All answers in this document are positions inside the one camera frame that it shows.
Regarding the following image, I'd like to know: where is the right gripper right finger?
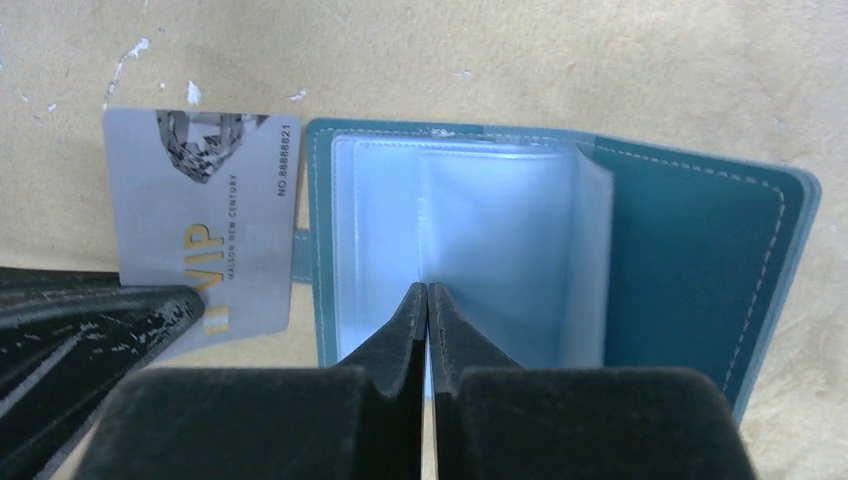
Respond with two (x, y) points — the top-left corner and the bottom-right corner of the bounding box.
(428, 283), (755, 479)

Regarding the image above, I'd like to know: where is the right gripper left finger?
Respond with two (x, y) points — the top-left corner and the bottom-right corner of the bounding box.
(75, 283), (427, 479)

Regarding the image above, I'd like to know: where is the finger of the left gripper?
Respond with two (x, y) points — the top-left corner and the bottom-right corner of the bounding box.
(1, 267), (205, 479)

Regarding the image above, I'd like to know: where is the blue leather card holder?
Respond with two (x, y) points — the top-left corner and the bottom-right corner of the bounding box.
(295, 118), (821, 419)

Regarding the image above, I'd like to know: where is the silver VIP card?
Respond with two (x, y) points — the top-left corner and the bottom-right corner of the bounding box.
(102, 107), (301, 357)

